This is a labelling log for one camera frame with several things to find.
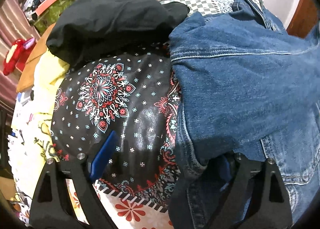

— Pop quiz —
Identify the blue denim jacket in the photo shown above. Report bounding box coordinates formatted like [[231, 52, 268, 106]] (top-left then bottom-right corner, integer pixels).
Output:
[[169, 0, 319, 228]]

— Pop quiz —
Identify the patchwork patterned bed quilt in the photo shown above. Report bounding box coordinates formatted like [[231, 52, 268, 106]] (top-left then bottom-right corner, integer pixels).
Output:
[[8, 0, 232, 228]]

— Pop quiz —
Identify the yellow garment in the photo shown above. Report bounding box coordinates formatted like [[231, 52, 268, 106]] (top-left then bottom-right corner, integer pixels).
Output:
[[34, 50, 70, 90]]

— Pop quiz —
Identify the red plush toy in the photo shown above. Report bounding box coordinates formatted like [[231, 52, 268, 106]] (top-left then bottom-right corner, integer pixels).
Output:
[[3, 38, 36, 75]]

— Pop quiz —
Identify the striped red curtain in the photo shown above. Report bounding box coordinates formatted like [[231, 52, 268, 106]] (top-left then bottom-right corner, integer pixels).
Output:
[[1, 0, 40, 108]]

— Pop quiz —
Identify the green patterned storage box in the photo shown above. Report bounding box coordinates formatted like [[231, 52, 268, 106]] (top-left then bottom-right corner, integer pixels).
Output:
[[34, 0, 75, 35]]

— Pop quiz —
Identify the black garment pile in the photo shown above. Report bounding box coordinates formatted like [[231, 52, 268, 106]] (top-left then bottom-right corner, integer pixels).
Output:
[[46, 0, 190, 66]]

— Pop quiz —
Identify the orange box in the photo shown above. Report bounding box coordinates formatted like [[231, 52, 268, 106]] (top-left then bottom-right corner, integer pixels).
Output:
[[35, 0, 57, 16]]

